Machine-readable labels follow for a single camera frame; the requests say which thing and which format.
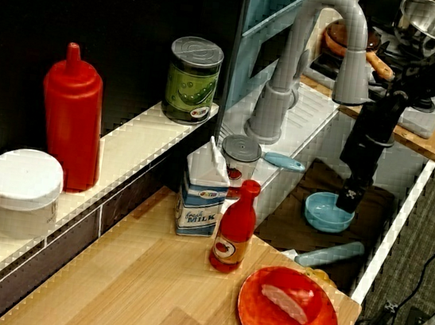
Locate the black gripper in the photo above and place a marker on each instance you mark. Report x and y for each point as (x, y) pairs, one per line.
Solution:
(362, 161)

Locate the light blue bowl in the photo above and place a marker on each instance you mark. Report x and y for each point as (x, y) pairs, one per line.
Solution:
(320, 215)

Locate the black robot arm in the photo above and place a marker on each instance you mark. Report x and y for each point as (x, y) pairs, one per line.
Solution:
(434, 67)

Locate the white toy sink unit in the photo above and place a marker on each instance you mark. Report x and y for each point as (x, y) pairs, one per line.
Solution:
(312, 115)

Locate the black toy stove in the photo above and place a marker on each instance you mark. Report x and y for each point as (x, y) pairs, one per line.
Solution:
(417, 120)

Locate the tomato can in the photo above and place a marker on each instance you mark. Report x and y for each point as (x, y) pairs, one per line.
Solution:
(240, 153)

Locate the red hot sauce bottle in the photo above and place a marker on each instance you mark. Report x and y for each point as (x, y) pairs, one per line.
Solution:
(234, 229)

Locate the grey toy faucet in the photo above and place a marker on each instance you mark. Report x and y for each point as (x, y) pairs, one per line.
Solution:
(274, 98)

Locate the blue white milk carton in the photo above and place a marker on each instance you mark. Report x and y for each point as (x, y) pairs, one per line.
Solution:
(199, 208)

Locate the green pea can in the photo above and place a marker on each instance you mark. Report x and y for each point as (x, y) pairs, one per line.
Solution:
(191, 87)

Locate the red ketchup squeeze bottle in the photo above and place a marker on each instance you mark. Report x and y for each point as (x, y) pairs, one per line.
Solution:
(72, 119)

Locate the white lidded jar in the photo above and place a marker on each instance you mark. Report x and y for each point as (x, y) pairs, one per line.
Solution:
(24, 185)

